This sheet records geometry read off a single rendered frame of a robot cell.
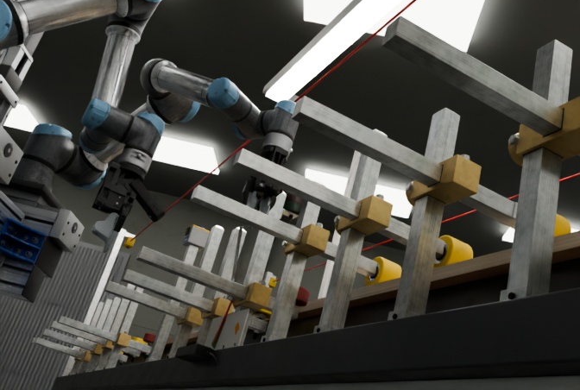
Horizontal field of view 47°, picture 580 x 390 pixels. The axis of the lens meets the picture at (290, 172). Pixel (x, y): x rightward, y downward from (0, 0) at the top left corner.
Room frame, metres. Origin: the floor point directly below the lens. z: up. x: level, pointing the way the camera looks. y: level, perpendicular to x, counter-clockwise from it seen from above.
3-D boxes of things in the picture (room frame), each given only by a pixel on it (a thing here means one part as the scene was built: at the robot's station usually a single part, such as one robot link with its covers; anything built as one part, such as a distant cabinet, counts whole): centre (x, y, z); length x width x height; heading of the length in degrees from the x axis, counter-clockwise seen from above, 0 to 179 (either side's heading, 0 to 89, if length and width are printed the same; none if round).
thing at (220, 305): (1.94, 0.09, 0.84); 0.13 x 0.06 x 0.05; 20
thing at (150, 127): (1.55, 0.38, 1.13); 0.09 x 0.08 x 0.11; 112
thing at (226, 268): (1.96, 0.10, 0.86); 0.03 x 0.03 x 0.48; 20
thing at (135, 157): (1.55, 0.38, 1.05); 0.08 x 0.08 x 0.05
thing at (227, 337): (1.74, 0.05, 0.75); 0.26 x 0.01 x 0.10; 20
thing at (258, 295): (1.70, 0.00, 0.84); 0.13 x 0.06 x 0.05; 20
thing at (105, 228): (1.53, 0.38, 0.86); 0.06 x 0.03 x 0.09; 109
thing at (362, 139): (0.97, -0.22, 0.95); 0.50 x 0.04 x 0.04; 110
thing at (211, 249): (2.19, 0.18, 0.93); 0.03 x 0.03 x 0.48; 20
